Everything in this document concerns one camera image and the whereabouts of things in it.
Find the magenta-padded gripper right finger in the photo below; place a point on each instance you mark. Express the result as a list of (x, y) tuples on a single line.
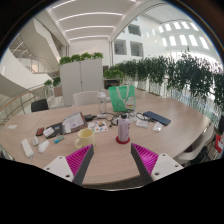
[(165, 165)]

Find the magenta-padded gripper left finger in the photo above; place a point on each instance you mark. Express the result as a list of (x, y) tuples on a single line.
[(58, 166)]

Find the lilac drink bottle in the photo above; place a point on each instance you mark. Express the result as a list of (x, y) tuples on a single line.
[(123, 130)]

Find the white computer mouse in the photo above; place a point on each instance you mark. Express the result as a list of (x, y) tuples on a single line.
[(43, 146)]

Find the small white rounded case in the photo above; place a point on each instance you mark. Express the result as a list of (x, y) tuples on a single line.
[(35, 140)]

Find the small white box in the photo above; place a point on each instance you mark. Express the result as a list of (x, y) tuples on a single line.
[(48, 132)]

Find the white power strip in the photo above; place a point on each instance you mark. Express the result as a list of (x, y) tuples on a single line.
[(27, 147)]

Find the small white packet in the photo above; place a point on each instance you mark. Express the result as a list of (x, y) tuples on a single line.
[(157, 126)]

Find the small red and black device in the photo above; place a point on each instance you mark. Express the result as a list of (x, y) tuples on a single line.
[(39, 131)]

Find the pale yellow mug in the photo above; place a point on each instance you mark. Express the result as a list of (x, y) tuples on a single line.
[(86, 136)]

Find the white plastic chair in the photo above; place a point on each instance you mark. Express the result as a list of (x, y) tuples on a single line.
[(200, 143)]

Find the open book with dark cover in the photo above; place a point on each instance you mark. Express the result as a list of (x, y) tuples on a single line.
[(74, 122)]

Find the clear plastic packet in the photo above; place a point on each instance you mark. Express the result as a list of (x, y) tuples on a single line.
[(142, 123)]

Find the dark blue tablet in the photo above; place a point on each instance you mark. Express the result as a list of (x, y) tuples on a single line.
[(156, 118)]

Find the colourful sticker sheet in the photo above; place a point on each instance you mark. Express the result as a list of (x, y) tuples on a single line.
[(97, 126)]

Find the red chair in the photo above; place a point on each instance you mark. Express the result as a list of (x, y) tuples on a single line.
[(219, 143)]

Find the white paper slip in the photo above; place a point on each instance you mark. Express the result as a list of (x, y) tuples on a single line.
[(12, 127)]

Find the black chair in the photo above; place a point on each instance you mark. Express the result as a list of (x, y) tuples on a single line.
[(39, 105)]

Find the white charger block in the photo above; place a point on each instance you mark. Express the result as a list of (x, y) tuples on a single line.
[(102, 116)]

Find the clear shaker bottle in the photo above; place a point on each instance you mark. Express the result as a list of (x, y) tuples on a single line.
[(101, 103)]

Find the green tote bag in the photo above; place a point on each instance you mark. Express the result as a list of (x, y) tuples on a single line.
[(120, 98)]

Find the small green potted plants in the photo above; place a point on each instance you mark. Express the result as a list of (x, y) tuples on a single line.
[(56, 81)]

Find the white cabinet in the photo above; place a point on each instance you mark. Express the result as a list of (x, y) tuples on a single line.
[(81, 81)]

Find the row of green trees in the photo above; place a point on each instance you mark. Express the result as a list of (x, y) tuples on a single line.
[(186, 75)]

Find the bushy green planter plants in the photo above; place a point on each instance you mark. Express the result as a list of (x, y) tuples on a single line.
[(75, 57)]

